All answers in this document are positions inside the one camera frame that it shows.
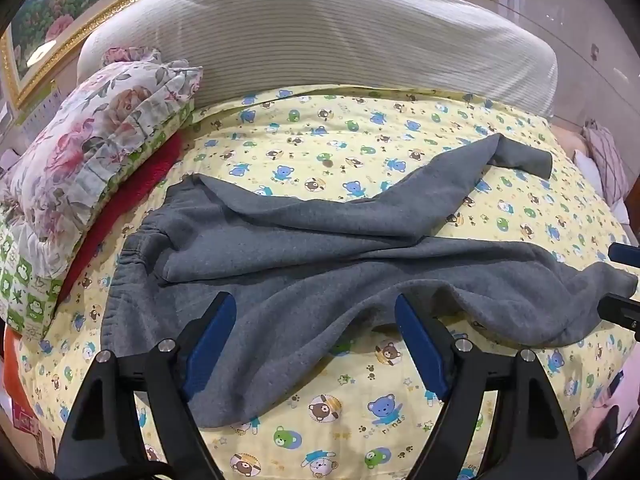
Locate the striped white headboard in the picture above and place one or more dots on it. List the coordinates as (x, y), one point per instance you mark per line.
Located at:
(251, 45)

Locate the grey sweatpants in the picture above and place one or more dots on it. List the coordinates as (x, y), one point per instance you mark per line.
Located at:
(304, 272)

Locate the floral ruffled pillow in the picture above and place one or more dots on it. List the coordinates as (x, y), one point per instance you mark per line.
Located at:
(105, 128)

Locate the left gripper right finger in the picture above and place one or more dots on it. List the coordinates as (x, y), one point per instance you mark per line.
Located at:
(528, 437)

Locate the yellow cartoon bear bedsheet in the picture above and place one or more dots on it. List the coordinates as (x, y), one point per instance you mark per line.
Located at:
(364, 414)

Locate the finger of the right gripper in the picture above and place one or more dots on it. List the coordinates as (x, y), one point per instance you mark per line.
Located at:
(621, 311)
(625, 254)

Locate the red blanket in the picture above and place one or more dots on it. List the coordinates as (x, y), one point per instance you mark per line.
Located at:
(129, 194)

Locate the gold framed flower painting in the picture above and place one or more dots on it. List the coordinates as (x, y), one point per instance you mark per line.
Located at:
(41, 35)

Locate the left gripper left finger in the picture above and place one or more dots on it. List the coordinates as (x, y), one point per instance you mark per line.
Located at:
(102, 438)

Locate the pink plaid cloth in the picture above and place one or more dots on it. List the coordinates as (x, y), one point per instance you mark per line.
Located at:
(605, 154)

